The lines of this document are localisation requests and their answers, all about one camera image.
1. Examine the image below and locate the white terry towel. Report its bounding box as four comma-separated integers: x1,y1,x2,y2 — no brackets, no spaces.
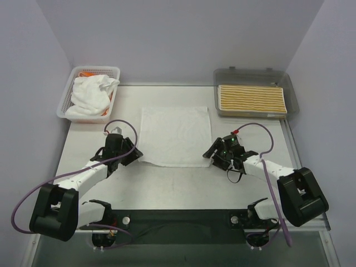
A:
138,106,212,168

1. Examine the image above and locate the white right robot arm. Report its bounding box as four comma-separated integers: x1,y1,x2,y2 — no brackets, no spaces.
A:
203,135,329,227

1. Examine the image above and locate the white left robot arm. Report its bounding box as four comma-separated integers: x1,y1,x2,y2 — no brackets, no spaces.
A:
29,133,143,241

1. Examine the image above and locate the white crumpled towels pile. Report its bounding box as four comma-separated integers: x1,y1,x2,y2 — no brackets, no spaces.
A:
65,75,120,117

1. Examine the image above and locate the yellow striped folded towel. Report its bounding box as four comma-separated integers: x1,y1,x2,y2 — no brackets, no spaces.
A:
217,85,288,116

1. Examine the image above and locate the white plastic mesh basket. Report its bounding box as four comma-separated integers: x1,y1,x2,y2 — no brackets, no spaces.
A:
57,66,120,123

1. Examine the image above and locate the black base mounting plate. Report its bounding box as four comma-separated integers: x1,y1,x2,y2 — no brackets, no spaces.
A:
81,209,279,248

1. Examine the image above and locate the orange cloth in basket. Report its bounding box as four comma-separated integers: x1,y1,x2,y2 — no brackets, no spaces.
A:
77,71,96,77

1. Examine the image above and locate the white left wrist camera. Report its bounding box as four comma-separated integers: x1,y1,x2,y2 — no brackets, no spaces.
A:
110,127,122,135

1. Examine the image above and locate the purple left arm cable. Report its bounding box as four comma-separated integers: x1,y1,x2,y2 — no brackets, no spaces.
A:
11,119,139,250

